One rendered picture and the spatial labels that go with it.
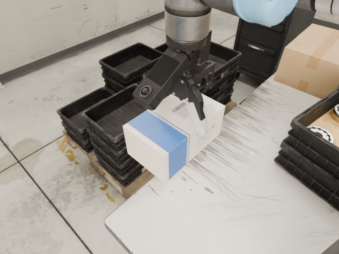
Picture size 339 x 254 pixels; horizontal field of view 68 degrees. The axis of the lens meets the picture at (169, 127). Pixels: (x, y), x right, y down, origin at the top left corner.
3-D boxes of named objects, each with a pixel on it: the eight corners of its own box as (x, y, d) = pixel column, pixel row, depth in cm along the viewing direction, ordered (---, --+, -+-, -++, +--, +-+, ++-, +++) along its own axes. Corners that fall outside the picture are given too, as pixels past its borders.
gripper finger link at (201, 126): (227, 127, 53) (211, 87, 50) (210, 142, 50) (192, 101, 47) (216, 127, 55) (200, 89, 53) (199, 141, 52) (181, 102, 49)
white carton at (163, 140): (164, 183, 52) (164, 156, 46) (127, 153, 58) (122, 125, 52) (220, 133, 63) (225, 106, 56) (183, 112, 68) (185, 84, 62)
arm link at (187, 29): (190, 21, 36) (152, 7, 40) (189, 51, 39) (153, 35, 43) (220, 8, 40) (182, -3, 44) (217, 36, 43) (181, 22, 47)
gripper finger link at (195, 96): (211, 117, 48) (193, 74, 45) (206, 120, 47) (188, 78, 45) (194, 118, 52) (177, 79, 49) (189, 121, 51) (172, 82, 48)
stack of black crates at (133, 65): (131, 125, 195) (124, 76, 163) (108, 108, 209) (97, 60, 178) (167, 102, 216) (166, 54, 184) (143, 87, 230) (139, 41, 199)
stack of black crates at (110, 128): (124, 189, 154) (113, 140, 123) (96, 163, 169) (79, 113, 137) (169, 152, 175) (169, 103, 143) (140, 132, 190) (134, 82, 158)
